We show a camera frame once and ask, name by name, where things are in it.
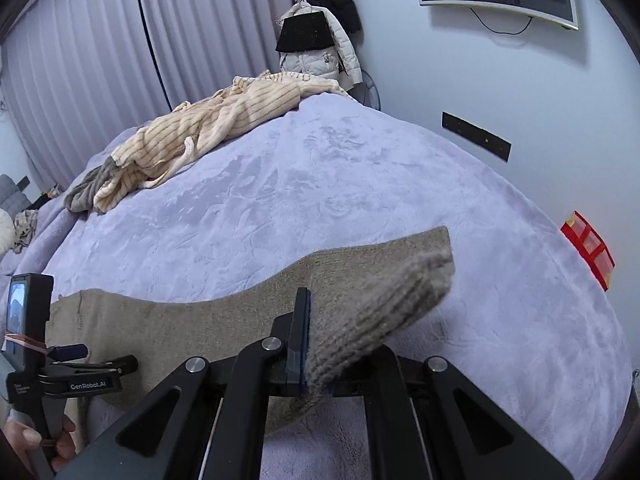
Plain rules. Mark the black floor fan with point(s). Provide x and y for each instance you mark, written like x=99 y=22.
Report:
x=366 y=93

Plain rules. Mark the crumpled beige cloth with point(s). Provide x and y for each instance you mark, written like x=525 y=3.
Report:
x=25 y=225

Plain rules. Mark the cream striped garment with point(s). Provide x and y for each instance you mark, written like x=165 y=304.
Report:
x=160 y=149

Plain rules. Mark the red plastic basket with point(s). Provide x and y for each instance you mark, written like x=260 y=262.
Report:
x=591 y=247

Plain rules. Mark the grey quilted headboard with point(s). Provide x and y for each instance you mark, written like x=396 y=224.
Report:
x=12 y=199

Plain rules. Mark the black camera box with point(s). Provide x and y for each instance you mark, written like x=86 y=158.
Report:
x=27 y=314

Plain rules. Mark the round white cushion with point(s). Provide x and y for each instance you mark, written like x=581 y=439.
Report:
x=7 y=233

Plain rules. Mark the left hand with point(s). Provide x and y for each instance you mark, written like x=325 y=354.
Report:
x=24 y=439

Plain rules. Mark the black wall strip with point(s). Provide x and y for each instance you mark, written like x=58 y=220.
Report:
x=478 y=136

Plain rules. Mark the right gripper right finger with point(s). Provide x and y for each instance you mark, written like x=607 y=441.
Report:
x=426 y=420

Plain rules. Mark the grey curtain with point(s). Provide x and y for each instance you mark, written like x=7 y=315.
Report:
x=76 y=73

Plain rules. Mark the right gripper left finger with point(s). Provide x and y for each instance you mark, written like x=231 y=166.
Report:
x=205 y=420

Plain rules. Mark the white puffer jacket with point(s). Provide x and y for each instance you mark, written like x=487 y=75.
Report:
x=339 y=62

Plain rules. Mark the black sparkly skirt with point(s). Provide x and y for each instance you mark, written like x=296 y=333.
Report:
x=304 y=33

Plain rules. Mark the brown knit sweater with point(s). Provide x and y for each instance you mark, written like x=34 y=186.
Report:
x=360 y=296

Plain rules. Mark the grey brown fleece garment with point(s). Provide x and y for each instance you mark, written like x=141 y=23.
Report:
x=80 y=198

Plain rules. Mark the lavender plush blanket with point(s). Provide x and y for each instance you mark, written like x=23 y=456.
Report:
x=525 y=319

